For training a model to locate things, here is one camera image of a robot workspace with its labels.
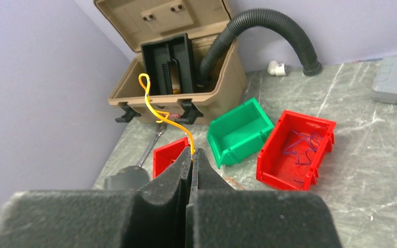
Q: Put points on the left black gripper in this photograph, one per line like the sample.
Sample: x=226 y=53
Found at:
x=128 y=178

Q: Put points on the white pipe fitting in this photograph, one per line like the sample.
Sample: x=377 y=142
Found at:
x=277 y=69

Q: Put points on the small red plastic bin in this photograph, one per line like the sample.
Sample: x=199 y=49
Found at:
x=165 y=156

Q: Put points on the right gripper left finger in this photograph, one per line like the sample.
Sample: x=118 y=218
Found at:
x=153 y=216

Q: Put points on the tan plastic toolbox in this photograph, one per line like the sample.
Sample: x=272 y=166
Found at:
x=140 y=22

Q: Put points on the black toolbox tray insert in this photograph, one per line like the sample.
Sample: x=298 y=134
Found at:
x=168 y=61

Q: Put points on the large red plastic bin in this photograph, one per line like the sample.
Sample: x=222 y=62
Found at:
x=293 y=153

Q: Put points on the silver combination wrench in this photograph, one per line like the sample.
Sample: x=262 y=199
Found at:
x=160 y=129

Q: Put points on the green plastic bin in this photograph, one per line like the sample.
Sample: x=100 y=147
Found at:
x=239 y=133

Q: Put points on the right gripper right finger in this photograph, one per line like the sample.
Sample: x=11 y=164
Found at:
x=219 y=216

